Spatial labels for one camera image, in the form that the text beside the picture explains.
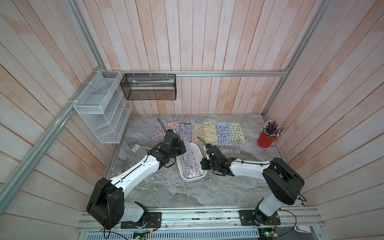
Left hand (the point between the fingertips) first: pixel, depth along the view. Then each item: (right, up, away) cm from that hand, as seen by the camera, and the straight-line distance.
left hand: (185, 148), depth 84 cm
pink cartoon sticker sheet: (-9, +14, +30) cm, 35 cm away
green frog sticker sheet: (+38, +8, +26) cm, 47 cm away
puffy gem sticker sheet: (-1, +9, +26) cm, 28 cm away
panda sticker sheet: (+8, +10, +27) cm, 30 cm away
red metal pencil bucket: (+56, +2, +20) cm, 60 cm away
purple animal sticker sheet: (+4, -12, 0) cm, 12 cm away
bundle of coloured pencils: (+57, +11, +11) cm, 59 cm away
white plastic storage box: (+9, -5, +8) cm, 13 cm away
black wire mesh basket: (-26, +41, +20) cm, 53 cm away
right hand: (+9, -10, +7) cm, 15 cm away
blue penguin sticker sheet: (+28, +7, +23) cm, 37 cm away
